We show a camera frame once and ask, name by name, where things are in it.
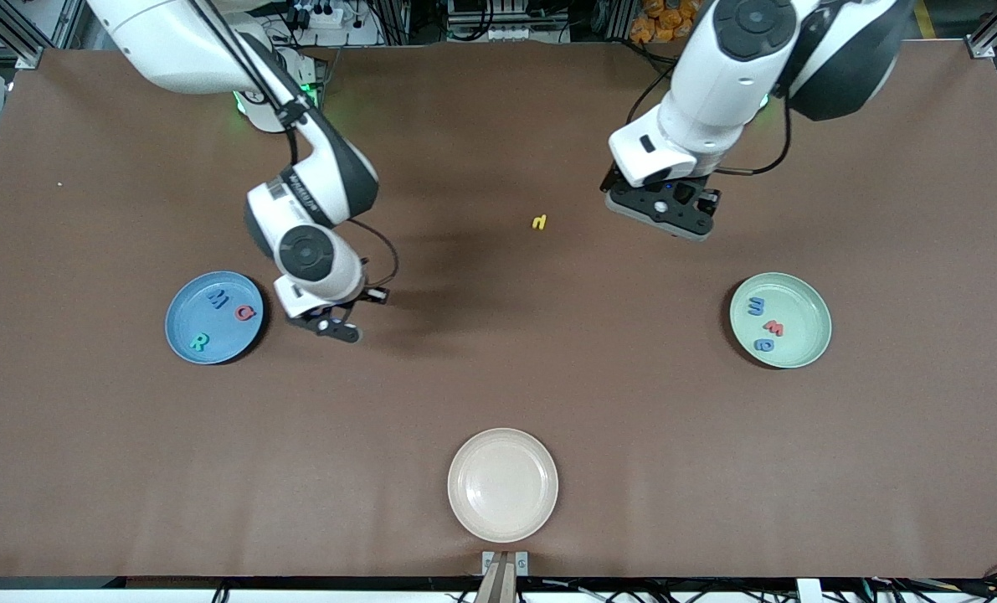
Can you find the small white block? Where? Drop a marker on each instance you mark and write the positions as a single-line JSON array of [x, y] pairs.
[[809, 591]]

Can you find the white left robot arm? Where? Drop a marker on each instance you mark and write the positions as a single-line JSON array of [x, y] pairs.
[[716, 84]]

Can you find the teal uppercase foam letter R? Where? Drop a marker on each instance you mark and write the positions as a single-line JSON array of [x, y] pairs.
[[197, 342]]

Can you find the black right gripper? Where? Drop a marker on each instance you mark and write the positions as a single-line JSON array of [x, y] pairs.
[[367, 295]]

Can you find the red lowercase foam letter w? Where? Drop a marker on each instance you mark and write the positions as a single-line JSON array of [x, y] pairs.
[[773, 327]]

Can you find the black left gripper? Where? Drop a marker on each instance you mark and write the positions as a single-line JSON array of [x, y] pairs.
[[702, 199]]

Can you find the blue uppercase foam letter M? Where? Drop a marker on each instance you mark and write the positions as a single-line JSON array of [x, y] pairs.
[[216, 298]]

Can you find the white power strip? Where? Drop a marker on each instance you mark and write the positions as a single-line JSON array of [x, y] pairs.
[[322, 17]]

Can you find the blue lowercase foam letter m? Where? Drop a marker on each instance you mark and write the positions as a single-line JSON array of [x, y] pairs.
[[756, 306]]

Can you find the blue round plate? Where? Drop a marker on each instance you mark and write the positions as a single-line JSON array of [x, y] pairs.
[[205, 331]]

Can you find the cream round plate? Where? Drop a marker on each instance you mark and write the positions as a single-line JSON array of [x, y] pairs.
[[502, 486]]

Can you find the green round plate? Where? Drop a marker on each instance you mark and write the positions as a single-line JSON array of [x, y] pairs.
[[799, 322]]

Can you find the blue lowercase foam letter a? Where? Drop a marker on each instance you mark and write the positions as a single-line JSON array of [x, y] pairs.
[[765, 345]]

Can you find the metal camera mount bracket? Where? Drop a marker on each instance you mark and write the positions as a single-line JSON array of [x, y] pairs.
[[505, 578]]

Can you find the red uppercase foam letter Q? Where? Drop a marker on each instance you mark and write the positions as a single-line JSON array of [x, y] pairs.
[[239, 313]]

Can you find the pile of orange fruit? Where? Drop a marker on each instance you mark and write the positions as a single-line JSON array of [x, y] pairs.
[[661, 21]]

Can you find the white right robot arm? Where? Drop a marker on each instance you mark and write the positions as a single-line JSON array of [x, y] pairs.
[[314, 184]]

